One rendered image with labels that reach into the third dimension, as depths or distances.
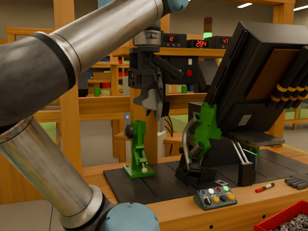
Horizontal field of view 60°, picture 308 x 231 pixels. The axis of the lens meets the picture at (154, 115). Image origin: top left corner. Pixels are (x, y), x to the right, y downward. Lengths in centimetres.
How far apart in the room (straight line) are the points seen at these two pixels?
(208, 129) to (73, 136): 69
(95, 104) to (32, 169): 99
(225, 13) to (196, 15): 140
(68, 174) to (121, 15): 34
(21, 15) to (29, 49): 1091
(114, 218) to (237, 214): 66
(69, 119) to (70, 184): 85
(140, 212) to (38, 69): 39
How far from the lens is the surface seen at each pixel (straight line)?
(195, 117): 130
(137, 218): 62
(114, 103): 154
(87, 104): 151
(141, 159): 133
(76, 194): 62
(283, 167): 164
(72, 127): 144
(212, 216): 111
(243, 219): 121
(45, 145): 56
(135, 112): 148
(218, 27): 1290
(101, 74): 806
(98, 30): 46
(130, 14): 51
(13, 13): 1135
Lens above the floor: 143
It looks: 10 degrees down
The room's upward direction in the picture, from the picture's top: straight up
